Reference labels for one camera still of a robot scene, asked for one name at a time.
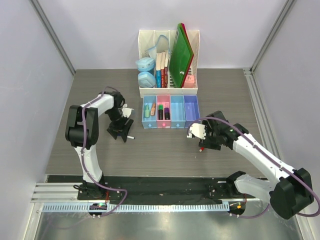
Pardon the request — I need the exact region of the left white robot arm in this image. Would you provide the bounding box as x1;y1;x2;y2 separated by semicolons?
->
65;89;134;200

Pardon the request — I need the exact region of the pink eraser box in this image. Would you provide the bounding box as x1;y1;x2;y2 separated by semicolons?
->
183;74;196;89

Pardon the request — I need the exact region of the upper blue tape dispenser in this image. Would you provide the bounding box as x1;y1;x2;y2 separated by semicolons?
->
135;57;156;74

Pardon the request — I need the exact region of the purple black highlighter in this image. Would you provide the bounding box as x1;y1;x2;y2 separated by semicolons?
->
164;107;170;120

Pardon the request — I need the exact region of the red spine book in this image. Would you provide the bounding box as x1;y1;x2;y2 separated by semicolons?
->
160;51;166;88
164;50;169;88

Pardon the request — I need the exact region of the orange mini highlighter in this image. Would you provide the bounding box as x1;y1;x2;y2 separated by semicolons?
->
150;102;156;116

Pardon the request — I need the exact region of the purple drawer bin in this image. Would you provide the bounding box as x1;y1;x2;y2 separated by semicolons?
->
184;95;200;128

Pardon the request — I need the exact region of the green folder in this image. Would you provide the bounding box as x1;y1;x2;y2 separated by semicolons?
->
168;22;189;88

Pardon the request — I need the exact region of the lower blue tape dispenser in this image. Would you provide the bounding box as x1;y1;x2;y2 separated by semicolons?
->
138;71;156;88

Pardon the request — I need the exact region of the white file organizer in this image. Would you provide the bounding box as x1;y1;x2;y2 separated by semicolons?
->
137;29;200;98

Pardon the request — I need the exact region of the pink drawer bin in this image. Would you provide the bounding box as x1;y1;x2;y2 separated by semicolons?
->
156;95;171;128

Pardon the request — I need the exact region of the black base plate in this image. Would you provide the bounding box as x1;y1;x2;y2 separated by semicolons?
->
74;175;256;204

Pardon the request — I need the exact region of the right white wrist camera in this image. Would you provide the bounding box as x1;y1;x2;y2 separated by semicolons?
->
187;123;207;140

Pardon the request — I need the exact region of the green black highlighter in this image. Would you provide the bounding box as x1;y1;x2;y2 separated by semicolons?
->
158;104;164;121

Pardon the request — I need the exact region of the blue spine book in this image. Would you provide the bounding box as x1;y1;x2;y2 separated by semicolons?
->
155;53;162;88

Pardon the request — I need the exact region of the white cable duct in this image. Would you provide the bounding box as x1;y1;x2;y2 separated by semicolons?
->
42;201;230;214

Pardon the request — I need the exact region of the light green mini highlighter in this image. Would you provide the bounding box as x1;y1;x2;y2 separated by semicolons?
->
144;104;150;118

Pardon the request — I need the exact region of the red folder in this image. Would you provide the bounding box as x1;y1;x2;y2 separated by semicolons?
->
181;23;194;87

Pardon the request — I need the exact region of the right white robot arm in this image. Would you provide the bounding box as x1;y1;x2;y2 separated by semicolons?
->
188;111;320;220

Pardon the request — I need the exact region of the blue tape dispenser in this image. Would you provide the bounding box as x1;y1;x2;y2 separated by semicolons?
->
135;57;156;74
138;71;156;88

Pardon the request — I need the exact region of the blue drawer bin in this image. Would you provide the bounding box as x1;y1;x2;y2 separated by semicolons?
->
141;95;157;129
170;95;186;129

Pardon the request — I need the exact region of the blue clear pouch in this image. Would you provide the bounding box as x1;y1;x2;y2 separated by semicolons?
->
146;34;171;60

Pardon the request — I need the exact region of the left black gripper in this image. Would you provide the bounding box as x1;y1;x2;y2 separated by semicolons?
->
106;108;134;142

